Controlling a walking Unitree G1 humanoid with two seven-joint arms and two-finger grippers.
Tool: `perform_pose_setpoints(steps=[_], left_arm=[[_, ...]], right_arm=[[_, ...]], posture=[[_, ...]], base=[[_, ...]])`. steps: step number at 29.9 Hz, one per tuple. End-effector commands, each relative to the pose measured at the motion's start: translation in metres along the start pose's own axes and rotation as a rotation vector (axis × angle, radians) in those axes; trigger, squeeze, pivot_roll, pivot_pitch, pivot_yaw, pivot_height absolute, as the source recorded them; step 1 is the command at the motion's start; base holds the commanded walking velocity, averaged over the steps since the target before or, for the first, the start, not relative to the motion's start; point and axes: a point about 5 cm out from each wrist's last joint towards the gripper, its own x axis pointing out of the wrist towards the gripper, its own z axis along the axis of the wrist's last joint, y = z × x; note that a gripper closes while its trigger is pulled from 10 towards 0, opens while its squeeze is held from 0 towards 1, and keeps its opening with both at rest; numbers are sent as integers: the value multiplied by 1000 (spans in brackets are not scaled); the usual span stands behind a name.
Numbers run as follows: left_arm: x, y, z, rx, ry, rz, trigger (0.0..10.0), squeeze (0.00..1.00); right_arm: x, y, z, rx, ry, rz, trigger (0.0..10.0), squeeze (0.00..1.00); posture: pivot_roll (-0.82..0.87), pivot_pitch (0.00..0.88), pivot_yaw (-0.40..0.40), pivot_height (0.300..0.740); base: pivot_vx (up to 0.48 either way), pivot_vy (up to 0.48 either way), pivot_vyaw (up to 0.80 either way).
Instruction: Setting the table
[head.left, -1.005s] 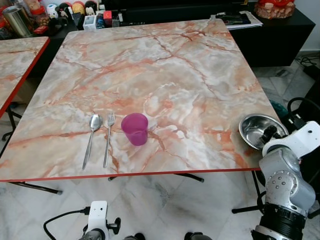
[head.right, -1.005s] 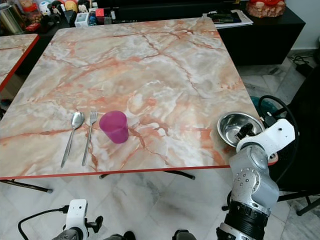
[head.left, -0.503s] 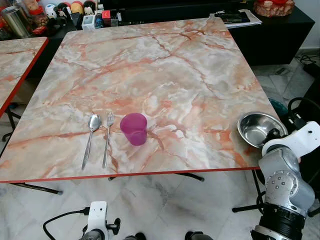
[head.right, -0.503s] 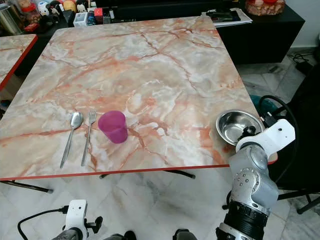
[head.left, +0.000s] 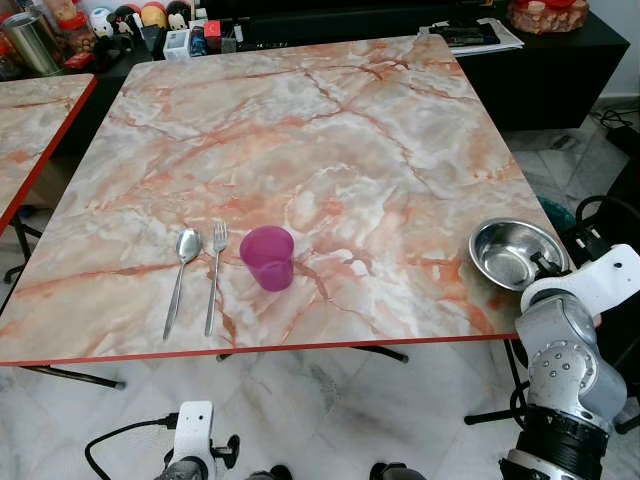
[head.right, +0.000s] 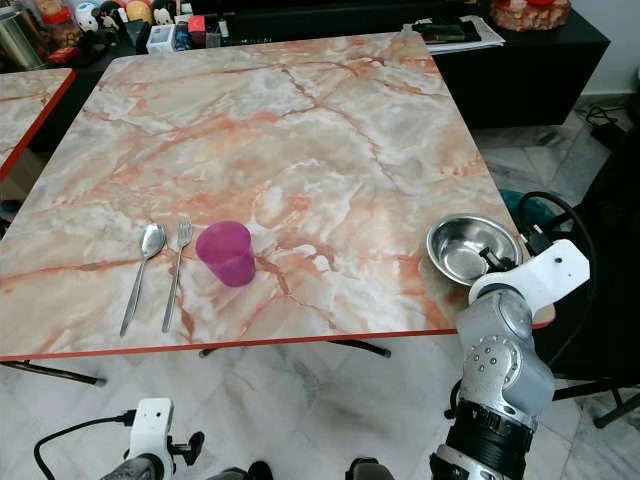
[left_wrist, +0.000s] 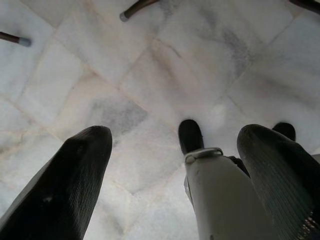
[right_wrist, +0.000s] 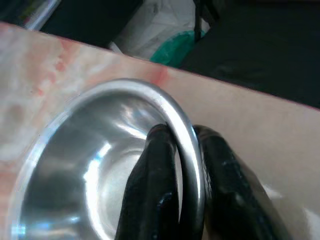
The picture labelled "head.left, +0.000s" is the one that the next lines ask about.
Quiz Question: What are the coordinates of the clear jar of snacks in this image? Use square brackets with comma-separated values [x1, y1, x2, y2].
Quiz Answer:
[58, 12, 99, 59]

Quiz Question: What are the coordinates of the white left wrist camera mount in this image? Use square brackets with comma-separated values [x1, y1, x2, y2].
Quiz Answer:
[172, 401, 216, 471]

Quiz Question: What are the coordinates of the stack of papers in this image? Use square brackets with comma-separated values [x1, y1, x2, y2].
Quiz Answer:
[420, 20, 526, 56]

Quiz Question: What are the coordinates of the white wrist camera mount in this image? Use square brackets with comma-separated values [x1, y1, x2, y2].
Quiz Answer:
[172, 401, 216, 471]
[520, 243, 640, 319]

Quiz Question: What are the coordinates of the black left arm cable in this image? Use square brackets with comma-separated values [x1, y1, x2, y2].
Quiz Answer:
[84, 414, 181, 480]

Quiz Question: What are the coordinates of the black robot right foot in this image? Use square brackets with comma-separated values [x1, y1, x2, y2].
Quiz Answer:
[369, 461, 426, 480]

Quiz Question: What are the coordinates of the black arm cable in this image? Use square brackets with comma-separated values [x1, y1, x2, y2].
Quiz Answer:
[84, 414, 181, 480]
[572, 194, 640, 241]

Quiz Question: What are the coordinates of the small white box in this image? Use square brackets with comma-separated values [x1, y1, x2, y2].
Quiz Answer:
[163, 30, 193, 61]

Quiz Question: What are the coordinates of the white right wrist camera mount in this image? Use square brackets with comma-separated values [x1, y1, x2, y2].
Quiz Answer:
[520, 243, 640, 319]

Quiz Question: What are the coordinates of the purple plastic cup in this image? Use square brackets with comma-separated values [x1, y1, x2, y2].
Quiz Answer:
[239, 225, 296, 293]

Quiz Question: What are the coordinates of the silver metal fork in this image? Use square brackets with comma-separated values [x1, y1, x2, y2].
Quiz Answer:
[204, 221, 230, 338]

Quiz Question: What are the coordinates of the teal round object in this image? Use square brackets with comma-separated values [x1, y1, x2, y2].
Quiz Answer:
[540, 197, 578, 237]

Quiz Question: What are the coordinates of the steel canister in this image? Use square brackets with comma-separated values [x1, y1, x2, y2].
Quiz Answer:
[0, 12, 66, 78]

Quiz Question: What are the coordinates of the silver metal spoon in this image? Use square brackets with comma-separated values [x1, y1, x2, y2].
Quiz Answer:
[162, 228, 204, 342]

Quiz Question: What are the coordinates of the stainless steel bowl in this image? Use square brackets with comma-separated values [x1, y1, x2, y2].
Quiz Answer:
[468, 218, 571, 292]

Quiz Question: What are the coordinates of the black sideboard cabinet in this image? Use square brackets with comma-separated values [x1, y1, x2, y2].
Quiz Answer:
[55, 8, 631, 156]

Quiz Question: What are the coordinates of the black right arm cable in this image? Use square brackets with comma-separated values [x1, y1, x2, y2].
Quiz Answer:
[572, 194, 640, 241]

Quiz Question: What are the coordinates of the red basket of snacks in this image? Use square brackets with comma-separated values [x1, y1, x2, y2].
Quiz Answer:
[507, 0, 591, 36]

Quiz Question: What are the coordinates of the black robot foot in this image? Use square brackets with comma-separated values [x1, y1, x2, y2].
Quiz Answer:
[369, 461, 426, 480]
[246, 464, 294, 480]

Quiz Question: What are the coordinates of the black robot left foot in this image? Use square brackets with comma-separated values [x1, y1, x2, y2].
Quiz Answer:
[246, 464, 294, 480]

